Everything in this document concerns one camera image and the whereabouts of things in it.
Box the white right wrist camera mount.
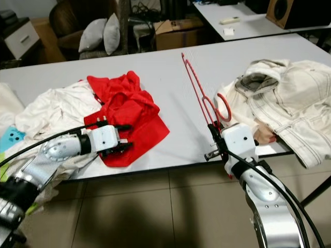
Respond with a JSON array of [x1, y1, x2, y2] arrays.
[[220, 123, 257, 172]]

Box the red plastic hanger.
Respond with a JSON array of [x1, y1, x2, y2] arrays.
[[181, 53, 232, 179]]

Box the grey table black legs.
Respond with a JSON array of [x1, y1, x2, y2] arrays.
[[0, 32, 331, 207], [191, 3, 331, 41]]

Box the wooden speaker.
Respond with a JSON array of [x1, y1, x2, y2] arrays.
[[265, 0, 331, 29]]

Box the red t-shirt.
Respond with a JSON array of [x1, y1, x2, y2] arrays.
[[87, 71, 170, 168]]

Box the white cartoon print shirt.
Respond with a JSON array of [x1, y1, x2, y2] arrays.
[[0, 80, 100, 207]]

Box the white drawer unit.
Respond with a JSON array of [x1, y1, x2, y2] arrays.
[[0, 18, 40, 60]]

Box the grey cushion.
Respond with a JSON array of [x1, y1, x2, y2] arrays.
[[79, 19, 107, 53], [103, 13, 121, 55]]

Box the printed cardboard box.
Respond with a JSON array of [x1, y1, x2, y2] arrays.
[[152, 19, 205, 51]]

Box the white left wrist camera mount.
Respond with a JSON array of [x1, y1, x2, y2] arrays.
[[89, 124, 121, 156]]

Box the white remote control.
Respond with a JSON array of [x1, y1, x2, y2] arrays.
[[219, 17, 242, 25]]

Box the cream stitched jacket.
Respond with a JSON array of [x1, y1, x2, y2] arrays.
[[216, 58, 331, 169]]

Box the brown armchair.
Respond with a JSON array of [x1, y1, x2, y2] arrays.
[[49, 0, 121, 52]]

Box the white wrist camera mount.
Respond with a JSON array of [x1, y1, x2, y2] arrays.
[[220, 123, 257, 172], [89, 124, 121, 156]]

